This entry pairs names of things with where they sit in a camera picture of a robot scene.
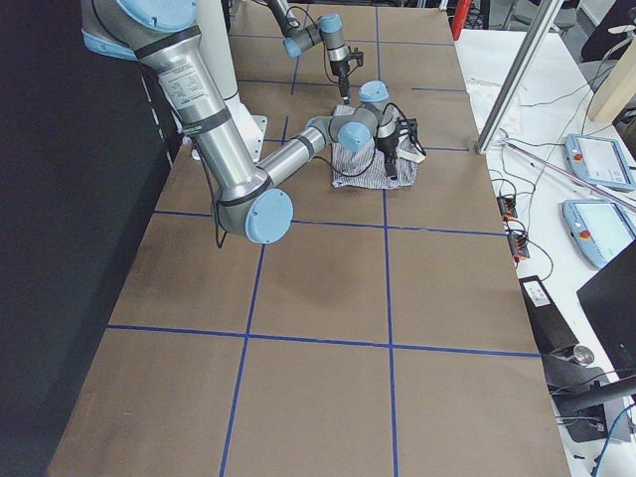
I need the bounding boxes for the red cylinder object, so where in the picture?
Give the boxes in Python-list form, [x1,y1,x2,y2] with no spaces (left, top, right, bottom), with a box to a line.
[451,0,472,41]

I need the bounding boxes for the near blue teach pendant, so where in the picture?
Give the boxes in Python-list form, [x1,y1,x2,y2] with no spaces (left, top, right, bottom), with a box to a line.
[561,200,635,268]

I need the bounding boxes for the orange black connector strip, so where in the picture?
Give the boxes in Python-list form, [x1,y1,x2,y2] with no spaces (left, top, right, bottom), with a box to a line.
[496,195,530,263]

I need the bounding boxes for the black box with label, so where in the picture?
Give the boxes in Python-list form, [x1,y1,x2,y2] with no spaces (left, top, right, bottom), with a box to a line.
[519,275,578,354]

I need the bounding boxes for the black monitor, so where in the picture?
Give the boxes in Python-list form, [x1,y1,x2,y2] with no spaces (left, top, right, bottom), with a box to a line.
[577,247,635,378]

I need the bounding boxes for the blue teach pendant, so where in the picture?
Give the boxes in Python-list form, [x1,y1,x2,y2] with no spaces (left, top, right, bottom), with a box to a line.
[561,200,635,268]
[565,134,635,192]

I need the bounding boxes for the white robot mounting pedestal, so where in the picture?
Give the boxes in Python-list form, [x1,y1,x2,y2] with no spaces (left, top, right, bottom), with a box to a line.
[196,0,267,162]

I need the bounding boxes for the aluminium frame post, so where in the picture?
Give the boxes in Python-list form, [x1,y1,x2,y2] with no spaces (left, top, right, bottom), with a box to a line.
[476,0,562,155]

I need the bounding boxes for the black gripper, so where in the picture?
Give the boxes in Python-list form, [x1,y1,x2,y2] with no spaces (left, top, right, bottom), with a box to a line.
[376,117,420,179]
[327,46,364,104]

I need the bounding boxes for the far blue teach pendant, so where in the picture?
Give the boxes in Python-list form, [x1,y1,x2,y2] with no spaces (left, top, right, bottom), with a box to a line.
[565,134,635,192]

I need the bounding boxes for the navy white striped polo shirt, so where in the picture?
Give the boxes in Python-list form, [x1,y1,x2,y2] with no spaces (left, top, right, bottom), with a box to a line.
[332,127,425,189]

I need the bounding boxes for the brown paper table cover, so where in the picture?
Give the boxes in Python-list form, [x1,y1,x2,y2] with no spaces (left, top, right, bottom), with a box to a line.
[48,6,568,476]

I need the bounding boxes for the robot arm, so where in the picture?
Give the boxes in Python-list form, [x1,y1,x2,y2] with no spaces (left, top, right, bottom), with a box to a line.
[264,0,364,105]
[80,1,416,243]

